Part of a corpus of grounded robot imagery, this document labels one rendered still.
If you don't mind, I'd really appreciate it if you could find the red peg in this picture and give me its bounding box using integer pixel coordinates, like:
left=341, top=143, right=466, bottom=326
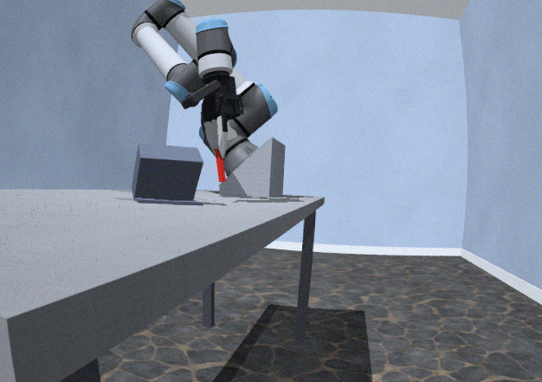
left=215, top=149, right=226, bottom=182

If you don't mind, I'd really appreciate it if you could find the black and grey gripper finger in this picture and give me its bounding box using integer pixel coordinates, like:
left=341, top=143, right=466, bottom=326
left=215, top=102, right=237, bottom=159
left=201, top=112, right=218, bottom=156

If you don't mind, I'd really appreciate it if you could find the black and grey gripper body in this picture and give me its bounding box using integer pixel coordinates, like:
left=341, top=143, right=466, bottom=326
left=201, top=70, right=244, bottom=120

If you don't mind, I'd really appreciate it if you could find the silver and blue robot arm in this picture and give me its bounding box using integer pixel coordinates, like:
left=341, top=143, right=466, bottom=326
left=132, top=0, right=278, bottom=177

